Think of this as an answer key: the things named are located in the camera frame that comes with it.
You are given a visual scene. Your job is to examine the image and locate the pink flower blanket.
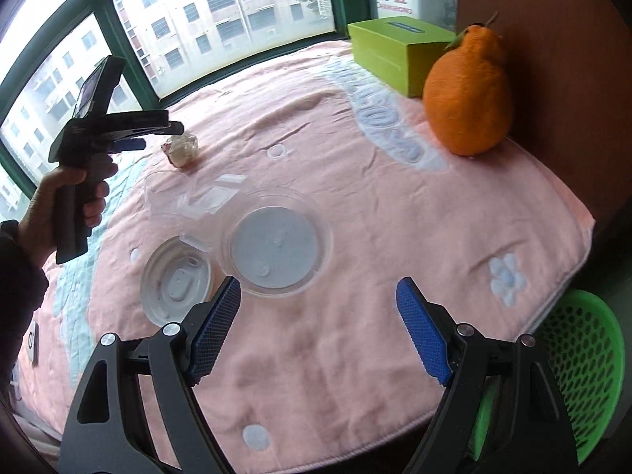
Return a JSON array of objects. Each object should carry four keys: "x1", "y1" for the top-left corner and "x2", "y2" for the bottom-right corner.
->
[{"x1": 12, "y1": 39, "x2": 596, "y2": 462}]

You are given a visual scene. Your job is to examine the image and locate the person's left hand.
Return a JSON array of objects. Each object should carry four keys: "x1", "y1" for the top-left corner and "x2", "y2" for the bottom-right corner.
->
[{"x1": 19, "y1": 162, "x2": 119, "y2": 260}]

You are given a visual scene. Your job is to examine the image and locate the small wrapper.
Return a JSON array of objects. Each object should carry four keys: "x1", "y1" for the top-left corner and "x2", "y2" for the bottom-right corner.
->
[{"x1": 162, "y1": 131, "x2": 199, "y2": 167}]

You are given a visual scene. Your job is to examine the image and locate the brown wooden cabinet panel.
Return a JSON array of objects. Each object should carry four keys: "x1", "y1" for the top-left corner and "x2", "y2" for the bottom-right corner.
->
[{"x1": 454, "y1": 0, "x2": 632, "y2": 238}]

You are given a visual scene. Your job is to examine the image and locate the green tissue box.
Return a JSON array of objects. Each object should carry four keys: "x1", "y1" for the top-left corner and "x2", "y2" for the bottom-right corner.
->
[{"x1": 347, "y1": 16, "x2": 457, "y2": 98}]

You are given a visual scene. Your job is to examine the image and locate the person's left forearm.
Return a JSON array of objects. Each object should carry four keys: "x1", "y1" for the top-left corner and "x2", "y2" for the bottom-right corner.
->
[{"x1": 0, "y1": 220, "x2": 50, "y2": 391}]

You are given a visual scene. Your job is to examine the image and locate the white cup lid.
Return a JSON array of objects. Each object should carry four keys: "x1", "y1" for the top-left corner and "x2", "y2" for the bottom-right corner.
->
[{"x1": 139, "y1": 237, "x2": 216, "y2": 327}]

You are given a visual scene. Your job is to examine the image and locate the beige apartment building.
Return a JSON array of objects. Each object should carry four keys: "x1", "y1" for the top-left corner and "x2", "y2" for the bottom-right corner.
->
[{"x1": 0, "y1": 0, "x2": 341, "y2": 208}]

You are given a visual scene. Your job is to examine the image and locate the clear round plastic container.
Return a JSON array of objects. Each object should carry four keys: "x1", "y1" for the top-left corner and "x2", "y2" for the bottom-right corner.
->
[{"x1": 220, "y1": 190, "x2": 334, "y2": 298}]

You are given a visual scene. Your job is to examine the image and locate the clear square plastic lid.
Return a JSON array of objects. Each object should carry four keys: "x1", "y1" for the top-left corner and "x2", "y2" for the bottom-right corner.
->
[{"x1": 144, "y1": 170, "x2": 248, "y2": 252}]

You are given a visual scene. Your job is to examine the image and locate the green mesh plastic basket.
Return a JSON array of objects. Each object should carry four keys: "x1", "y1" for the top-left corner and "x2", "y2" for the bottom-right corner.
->
[{"x1": 466, "y1": 289, "x2": 624, "y2": 465}]

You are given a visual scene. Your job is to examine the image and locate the green window frame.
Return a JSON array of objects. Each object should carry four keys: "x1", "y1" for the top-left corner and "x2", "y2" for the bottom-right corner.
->
[{"x1": 0, "y1": 0, "x2": 376, "y2": 183}]

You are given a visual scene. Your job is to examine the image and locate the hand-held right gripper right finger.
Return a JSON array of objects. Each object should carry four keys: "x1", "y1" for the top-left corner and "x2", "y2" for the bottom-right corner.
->
[{"x1": 396, "y1": 276, "x2": 579, "y2": 474}]

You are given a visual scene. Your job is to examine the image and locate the orange citrus fruit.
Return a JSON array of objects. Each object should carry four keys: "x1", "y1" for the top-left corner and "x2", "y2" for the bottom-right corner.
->
[{"x1": 423, "y1": 11, "x2": 513, "y2": 156}]

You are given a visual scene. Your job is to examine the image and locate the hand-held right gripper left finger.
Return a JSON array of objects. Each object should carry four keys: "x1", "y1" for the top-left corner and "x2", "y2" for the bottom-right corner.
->
[{"x1": 59, "y1": 275, "x2": 243, "y2": 474}]

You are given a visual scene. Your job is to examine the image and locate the small white device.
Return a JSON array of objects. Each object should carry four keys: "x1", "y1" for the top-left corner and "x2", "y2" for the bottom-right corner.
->
[{"x1": 24, "y1": 321, "x2": 43, "y2": 369}]

